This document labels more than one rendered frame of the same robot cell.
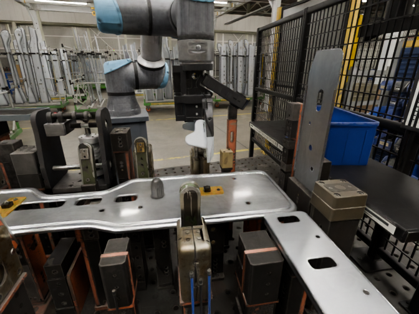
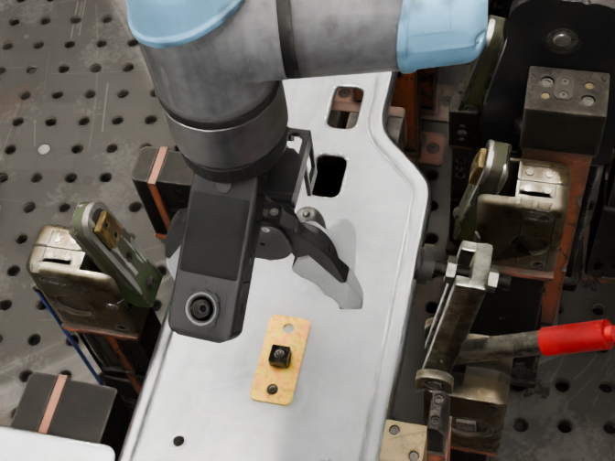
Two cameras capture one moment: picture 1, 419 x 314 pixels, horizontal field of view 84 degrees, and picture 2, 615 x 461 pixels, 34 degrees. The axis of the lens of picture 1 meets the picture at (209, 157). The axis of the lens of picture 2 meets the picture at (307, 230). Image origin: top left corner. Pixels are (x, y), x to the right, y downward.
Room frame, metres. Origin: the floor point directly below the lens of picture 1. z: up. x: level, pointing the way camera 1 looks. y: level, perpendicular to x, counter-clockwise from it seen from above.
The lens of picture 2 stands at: (0.78, -0.30, 1.81)
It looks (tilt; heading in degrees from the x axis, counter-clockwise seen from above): 57 degrees down; 121
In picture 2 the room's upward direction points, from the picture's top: 11 degrees counter-clockwise
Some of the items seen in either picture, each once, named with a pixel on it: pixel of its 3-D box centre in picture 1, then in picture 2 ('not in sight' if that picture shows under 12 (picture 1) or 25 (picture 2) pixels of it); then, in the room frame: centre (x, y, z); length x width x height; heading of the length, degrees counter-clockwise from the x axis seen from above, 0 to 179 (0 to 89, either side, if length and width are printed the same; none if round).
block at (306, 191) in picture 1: (295, 230); not in sight; (0.57, -0.26, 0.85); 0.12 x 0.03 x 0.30; 9
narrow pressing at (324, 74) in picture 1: (313, 124); not in sight; (0.57, -0.26, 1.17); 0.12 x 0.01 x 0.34; 9
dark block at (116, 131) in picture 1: (128, 189); (544, 219); (0.71, 0.28, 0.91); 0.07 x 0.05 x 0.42; 9
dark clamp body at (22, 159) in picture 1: (46, 204); not in sight; (0.65, 0.53, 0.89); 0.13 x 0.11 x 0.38; 9
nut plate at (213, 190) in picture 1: (207, 189); (280, 357); (0.54, 0.01, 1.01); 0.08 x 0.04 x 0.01; 99
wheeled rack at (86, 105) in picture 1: (95, 81); not in sight; (6.89, 3.19, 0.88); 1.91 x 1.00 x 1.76; 19
